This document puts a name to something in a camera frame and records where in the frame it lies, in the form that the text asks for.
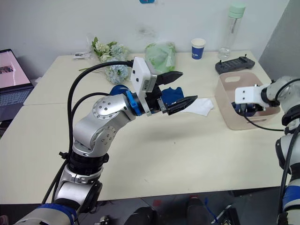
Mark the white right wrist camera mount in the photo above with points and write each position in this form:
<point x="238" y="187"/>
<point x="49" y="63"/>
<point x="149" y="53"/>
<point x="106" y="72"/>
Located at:
<point x="246" y="93"/>

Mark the open laptop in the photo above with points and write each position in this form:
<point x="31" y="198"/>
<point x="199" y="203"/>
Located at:
<point x="11" y="70"/>

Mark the black remote controller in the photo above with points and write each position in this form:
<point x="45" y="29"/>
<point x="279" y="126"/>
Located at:
<point x="234" y="64"/>

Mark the green plastic bag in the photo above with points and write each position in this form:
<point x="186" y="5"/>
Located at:
<point x="159" y="56"/>

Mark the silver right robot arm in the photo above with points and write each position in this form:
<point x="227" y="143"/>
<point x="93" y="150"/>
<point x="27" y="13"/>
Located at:
<point x="288" y="86"/>

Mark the white sock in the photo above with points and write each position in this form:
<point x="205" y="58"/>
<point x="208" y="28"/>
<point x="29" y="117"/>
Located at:
<point x="201" y="106"/>

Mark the clear bottle with green lid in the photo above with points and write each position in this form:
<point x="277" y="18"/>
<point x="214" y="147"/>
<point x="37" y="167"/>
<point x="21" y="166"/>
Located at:
<point x="228" y="30"/>

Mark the blue and white paper cup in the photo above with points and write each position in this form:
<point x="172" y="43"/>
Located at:
<point x="198" y="51"/>

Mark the artificial flower bouquet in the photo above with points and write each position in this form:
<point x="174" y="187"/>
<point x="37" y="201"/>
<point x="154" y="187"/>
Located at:
<point x="114" y="50"/>

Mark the small white card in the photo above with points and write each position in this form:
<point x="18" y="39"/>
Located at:
<point x="79" y="55"/>

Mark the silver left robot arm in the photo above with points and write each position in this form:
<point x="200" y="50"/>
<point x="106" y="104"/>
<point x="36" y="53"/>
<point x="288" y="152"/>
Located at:
<point x="105" y="110"/>

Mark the blue wall sticker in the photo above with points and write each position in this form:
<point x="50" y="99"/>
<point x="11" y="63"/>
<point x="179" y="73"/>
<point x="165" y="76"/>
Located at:
<point x="146" y="1"/>

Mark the dark rounded shape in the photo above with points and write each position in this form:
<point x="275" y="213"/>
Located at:
<point x="140" y="216"/>
<point x="198" y="211"/>

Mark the black equipment frame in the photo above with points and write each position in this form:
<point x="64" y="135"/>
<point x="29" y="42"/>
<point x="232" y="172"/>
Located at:
<point x="228" y="216"/>

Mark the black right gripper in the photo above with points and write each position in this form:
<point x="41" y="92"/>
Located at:
<point x="253" y="108"/>

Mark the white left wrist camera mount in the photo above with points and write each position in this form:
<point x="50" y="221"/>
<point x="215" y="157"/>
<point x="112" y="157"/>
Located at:
<point x="139" y="70"/>

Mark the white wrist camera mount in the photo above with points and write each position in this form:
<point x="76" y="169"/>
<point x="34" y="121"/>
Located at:
<point x="246" y="93"/>
<point x="139" y="70"/>

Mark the blue ankle sock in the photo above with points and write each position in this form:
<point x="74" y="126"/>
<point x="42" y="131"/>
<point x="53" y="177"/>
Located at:
<point x="173" y="93"/>

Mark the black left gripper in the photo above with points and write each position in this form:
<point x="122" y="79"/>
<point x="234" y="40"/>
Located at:
<point x="155" y="103"/>

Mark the beige plastic container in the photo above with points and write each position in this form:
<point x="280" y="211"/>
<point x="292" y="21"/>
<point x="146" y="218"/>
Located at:
<point x="225" y="105"/>

